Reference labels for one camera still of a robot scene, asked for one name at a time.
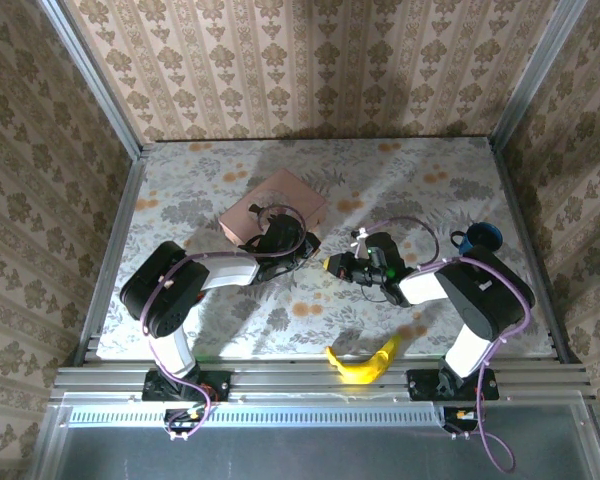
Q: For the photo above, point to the pink printed latch box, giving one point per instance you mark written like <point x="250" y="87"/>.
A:
<point x="290" y="195"/>

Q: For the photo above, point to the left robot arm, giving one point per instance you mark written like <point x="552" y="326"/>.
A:
<point x="165" y="290"/>

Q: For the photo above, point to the floral table cover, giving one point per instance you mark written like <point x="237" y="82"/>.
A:
<point x="330" y="320"/>

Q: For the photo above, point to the yellow banana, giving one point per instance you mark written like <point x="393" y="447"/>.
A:
<point x="365" y="367"/>

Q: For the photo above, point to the blue cup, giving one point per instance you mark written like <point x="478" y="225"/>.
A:
<point x="482" y="237"/>

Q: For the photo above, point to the grey metal panel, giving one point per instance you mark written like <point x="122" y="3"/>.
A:
<point x="305" y="455"/>

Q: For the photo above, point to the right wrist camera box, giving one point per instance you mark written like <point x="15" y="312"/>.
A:
<point x="361" y="241"/>

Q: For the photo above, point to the aluminium front rail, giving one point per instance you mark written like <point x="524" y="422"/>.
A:
<point x="290" y="382"/>

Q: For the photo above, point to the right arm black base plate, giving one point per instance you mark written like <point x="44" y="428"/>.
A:
<point x="422" y="385"/>

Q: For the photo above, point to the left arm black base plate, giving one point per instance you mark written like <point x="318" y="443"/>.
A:
<point x="215" y="387"/>

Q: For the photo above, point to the aluminium side rail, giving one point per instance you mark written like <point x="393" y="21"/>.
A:
<point x="525" y="200"/>
<point x="122" y="220"/>

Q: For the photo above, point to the aluminium corner post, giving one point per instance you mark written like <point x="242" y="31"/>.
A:
<point x="535" y="75"/>
<point x="95" y="80"/>

